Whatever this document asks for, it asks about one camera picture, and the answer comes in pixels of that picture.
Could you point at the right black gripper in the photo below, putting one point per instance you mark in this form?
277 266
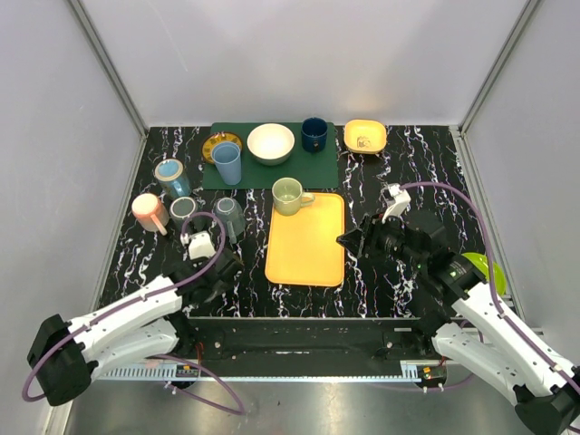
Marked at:
372 227

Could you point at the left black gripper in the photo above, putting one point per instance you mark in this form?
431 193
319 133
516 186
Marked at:
217 273

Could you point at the grey white-inside mug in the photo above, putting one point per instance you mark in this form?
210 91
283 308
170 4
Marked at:
230 213

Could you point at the dark grey mug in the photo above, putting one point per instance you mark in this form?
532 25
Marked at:
182 208

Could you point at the pale green mug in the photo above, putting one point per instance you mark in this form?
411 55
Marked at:
289 196

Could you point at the pink mug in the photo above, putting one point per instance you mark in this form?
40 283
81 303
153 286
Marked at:
150 212

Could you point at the blue butterfly mug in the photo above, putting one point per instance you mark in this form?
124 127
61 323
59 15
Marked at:
171 175

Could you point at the light blue plastic cup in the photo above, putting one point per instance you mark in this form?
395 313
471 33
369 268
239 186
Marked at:
227 159

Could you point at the navy blue mug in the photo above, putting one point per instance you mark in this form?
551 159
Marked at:
314 134

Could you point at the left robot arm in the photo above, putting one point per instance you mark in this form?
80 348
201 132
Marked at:
67 356

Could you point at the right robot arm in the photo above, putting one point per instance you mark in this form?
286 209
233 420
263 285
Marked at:
470 324

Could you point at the yellow plastic tray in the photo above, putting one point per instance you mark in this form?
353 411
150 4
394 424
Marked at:
302 248

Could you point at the dark green mat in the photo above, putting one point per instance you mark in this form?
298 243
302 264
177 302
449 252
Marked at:
313 170

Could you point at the yellow square bowl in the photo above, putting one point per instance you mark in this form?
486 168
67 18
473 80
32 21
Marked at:
364 136

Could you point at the yellow patterned saucer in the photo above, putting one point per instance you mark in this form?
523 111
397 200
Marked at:
216 138

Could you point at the white bowl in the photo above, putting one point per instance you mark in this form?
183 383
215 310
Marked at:
271 144

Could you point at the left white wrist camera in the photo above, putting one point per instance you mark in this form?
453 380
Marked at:
198 245

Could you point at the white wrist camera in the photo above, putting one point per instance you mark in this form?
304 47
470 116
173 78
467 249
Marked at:
397 203
198 245

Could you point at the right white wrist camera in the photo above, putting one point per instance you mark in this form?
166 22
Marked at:
397 203

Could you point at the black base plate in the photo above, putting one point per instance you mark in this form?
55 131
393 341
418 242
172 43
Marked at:
304 348

